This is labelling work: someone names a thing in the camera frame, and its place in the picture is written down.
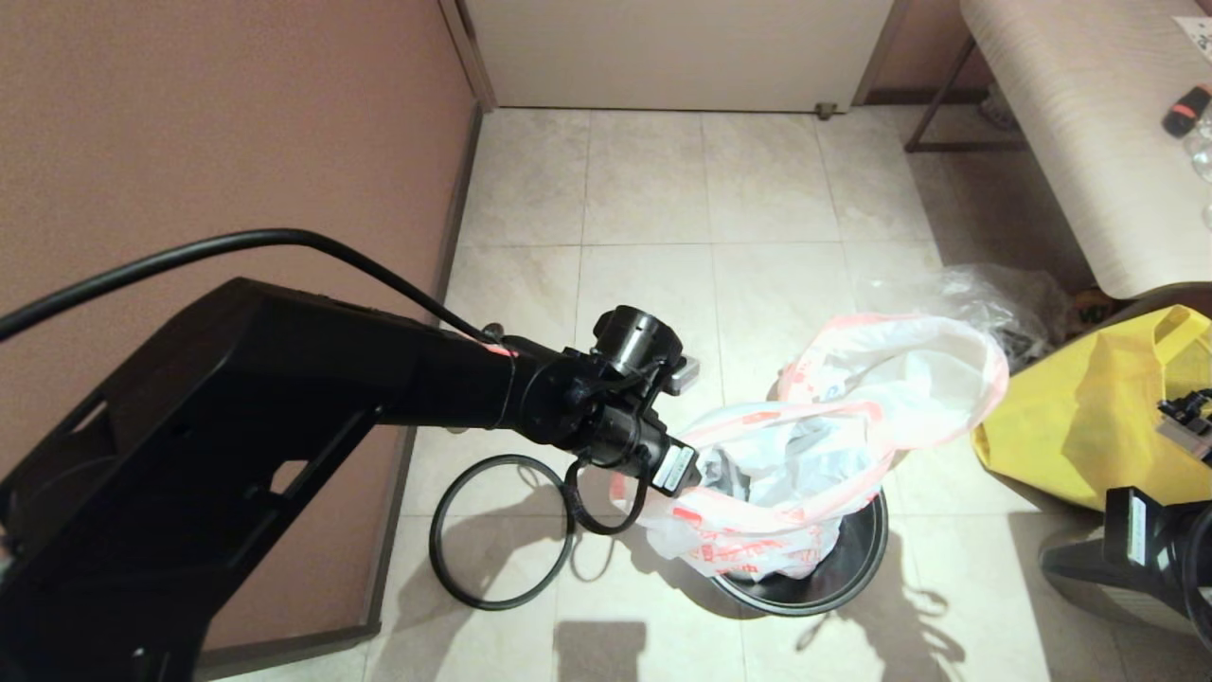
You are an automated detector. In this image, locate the yellow shopping bag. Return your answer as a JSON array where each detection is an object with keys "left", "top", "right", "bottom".
[{"left": 973, "top": 306, "right": 1212, "bottom": 512}]

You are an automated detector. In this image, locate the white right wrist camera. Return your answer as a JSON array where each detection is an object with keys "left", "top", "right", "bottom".
[{"left": 1157, "top": 388, "right": 1212, "bottom": 467}]

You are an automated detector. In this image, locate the grey bin rim ring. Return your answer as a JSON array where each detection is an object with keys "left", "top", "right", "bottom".
[{"left": 429, "top": 455, "right": 577, "bottom": 612}]

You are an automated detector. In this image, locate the white printed paper sheet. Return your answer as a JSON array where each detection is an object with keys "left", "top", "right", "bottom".
[{"left": 1172, "top": 17, "right": 1212, "bottom": 63}]

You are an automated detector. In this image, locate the dark metal table frame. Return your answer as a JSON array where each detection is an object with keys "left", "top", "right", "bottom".
[{"left": 904, "top": 38, "right": 1028, "bottom": 154}]

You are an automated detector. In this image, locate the smooth black left arm cable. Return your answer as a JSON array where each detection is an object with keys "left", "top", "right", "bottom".
[{"left": 0, "top": 227, "right": 503, "bottom": 347}]

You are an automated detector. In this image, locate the clear crumpled plastic bag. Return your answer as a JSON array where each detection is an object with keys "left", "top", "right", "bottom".
[{"left": 866, "top": 265, "right": 1071, "bottom": 370}]

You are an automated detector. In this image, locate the black round trash bin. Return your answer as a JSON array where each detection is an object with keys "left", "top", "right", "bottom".
[{"left": 710, "top": 488, "right": 891, "bottom": 619}]

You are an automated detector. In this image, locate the black orange marker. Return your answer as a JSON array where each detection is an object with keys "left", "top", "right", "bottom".
[{"left": 1163, "top": 83, "right": 1212, "bottom": 139}]

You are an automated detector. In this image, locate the fresh white pink trash bag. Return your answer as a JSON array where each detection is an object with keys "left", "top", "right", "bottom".
[{"left": 611, "top": 403, "right": 896, "bottom": 581}]

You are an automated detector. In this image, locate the used white pink trash bag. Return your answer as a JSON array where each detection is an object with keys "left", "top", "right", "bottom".
[{"left": 776, "top": 313, "right": 1010, "bottom": 454}]

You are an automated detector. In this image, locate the white door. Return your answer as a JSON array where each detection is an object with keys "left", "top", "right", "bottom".
[{"left": 464, "top": 0, "right": 896, "bottom": 113}]

